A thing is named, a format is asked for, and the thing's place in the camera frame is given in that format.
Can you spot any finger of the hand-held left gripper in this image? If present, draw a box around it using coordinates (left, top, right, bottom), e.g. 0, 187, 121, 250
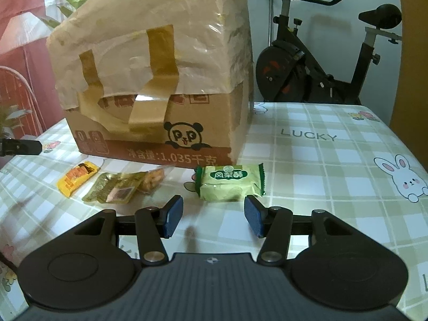
0, 138, 44, 157

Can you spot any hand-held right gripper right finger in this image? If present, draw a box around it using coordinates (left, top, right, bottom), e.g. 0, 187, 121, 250
244, 195, 357, 264

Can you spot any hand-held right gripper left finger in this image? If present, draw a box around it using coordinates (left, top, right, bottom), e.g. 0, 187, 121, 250
71, 195, 185, 266

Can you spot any green pastry packet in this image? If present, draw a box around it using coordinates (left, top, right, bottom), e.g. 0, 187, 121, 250
194, 163, 266, 202

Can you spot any cardboard box with plastic liner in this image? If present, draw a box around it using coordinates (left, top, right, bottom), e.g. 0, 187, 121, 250
46, 0, 256, 168

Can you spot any clear snack packet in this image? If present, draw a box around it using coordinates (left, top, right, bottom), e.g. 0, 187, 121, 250
137, 169, 167, 193

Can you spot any yellow orange snack packet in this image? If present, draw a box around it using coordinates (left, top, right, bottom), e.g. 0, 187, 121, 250
56, 161, 98, 196

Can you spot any olive green snack packet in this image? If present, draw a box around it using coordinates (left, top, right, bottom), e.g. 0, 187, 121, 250
82, 171, 148, 205

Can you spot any checked tablecloth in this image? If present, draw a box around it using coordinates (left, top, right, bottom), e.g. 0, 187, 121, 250
0, 102, 428, 321

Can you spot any printed pink backdrop cloth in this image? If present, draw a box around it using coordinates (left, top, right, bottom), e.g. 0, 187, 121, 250
0, 0, 118, 143

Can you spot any black exercise bike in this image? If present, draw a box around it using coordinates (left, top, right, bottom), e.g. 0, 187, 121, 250
246, 0, 403, 106

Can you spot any metal pole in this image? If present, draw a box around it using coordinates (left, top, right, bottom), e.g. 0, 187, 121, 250
267, 0, 274, 47

